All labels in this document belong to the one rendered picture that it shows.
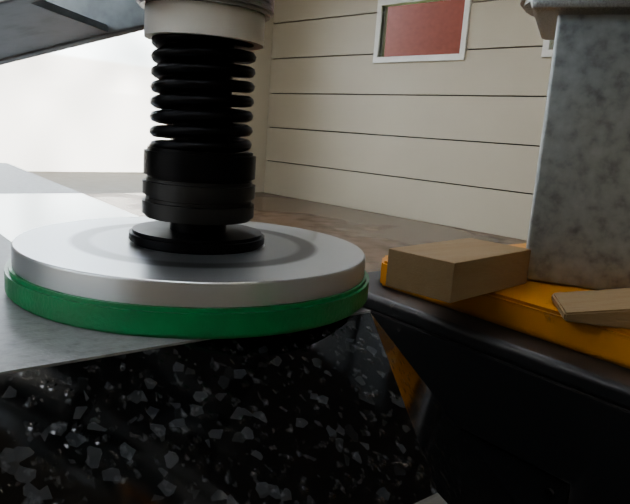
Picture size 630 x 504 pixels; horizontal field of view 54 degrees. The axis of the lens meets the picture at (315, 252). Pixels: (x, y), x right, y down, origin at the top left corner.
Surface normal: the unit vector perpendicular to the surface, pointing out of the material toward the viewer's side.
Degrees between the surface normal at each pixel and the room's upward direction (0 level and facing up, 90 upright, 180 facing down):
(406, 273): 90
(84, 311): 90
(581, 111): 90
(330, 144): 90
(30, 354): 0
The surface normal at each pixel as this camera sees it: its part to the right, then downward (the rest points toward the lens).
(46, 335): 0.07, -0.98
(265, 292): 0.47, 0.20
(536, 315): -0.79, 0.06
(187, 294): 0.17, 0.20
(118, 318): -0.19, 0.17
